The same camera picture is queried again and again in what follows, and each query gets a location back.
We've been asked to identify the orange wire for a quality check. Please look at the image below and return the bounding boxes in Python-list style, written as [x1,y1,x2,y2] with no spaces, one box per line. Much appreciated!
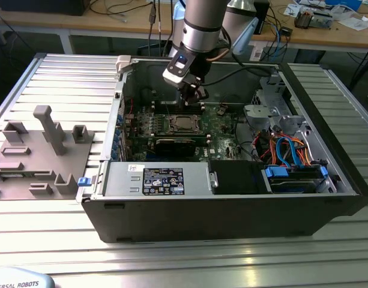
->
[291,137,313,166]
[260,139,278,163]

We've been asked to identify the CPU socket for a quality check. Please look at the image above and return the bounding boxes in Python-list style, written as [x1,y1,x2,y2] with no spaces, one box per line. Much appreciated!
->
[167,113,203,135]

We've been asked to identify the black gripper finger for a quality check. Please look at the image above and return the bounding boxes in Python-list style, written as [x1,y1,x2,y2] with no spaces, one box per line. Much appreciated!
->
[194,86,209,102]
[182,83,194,106]

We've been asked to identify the wooden desk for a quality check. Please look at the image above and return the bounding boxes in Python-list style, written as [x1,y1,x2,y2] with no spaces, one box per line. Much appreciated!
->
[0,0,368,52]

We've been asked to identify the black camera cable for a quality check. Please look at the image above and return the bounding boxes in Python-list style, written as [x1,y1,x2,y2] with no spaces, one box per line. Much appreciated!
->
[201,65,276,86]

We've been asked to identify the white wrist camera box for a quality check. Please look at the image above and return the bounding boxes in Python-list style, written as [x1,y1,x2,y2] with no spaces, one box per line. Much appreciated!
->
[162,52,193,89]

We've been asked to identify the blue wire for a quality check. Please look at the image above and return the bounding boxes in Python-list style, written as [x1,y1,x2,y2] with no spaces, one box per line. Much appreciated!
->
[285,137,303,169]
[275,136,292,168]

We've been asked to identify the pale grey case latch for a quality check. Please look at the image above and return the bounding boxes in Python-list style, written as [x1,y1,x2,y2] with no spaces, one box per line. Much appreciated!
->
[116,55,133,74]

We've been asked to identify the pale blue teach pendant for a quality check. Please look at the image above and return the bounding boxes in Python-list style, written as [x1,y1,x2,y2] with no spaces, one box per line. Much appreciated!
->
[0,266,56,288]

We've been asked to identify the silver CPU plate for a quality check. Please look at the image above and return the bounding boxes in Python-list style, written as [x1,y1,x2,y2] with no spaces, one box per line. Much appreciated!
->
[175,116,194,129]

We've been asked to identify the metal socket cover frame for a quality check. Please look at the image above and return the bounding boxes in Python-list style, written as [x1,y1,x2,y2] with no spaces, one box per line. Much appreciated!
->
[169,115,202,134]

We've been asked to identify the black upright box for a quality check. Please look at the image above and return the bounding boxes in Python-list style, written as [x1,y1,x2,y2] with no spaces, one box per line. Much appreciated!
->
[255,0,270,35]

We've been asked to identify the red wire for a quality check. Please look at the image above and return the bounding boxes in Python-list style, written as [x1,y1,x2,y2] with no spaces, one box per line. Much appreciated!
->
[125,95,135,117]

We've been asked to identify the black graphics card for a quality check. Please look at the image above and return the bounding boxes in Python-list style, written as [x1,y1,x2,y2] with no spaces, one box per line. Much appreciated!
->
[128,133,210,157]

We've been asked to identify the black wire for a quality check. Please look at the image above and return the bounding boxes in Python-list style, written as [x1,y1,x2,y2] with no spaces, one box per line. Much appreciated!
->
[233,108,259,161]

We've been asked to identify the white papers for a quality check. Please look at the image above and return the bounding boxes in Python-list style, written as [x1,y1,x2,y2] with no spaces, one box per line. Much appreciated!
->
[336,14,368,31]

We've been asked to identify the black open PC case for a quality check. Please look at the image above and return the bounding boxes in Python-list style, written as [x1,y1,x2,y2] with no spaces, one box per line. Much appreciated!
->
[76,53,368,244]

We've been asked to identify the green motherboard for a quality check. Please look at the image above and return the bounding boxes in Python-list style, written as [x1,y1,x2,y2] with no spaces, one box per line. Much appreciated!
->
[125,103,253,163]

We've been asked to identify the grey parts rack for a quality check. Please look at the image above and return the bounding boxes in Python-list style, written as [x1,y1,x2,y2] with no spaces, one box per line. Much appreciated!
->
[0,104,96,200]

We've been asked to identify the silver power supply with label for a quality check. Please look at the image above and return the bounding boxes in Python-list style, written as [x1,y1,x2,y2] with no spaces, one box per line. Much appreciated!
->
[104,161,213,199]

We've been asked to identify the black drive bay cover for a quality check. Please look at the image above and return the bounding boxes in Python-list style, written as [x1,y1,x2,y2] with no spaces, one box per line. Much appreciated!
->
[209,160,265,196]

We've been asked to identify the hard disk in blue carrier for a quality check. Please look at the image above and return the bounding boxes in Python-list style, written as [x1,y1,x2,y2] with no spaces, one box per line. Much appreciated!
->
[261,164,329,194]

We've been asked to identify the blue box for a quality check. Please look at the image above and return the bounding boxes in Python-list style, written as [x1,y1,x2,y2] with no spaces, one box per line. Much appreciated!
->
[325,0,364,10]

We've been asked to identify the grey device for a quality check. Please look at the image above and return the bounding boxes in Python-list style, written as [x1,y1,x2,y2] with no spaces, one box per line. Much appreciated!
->
[312,11,334,30]

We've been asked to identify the copper coil cooler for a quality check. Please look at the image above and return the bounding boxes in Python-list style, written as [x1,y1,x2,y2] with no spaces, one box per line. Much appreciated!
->
[294,8,314,30]

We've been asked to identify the silver metal disk bay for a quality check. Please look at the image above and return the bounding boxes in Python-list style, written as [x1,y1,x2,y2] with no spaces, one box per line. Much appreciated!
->
[243,104,282,131]

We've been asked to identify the black RAM slot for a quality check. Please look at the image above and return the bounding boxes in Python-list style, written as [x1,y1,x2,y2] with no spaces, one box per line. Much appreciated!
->
[152,103,206,109]
[152,108,206,116]

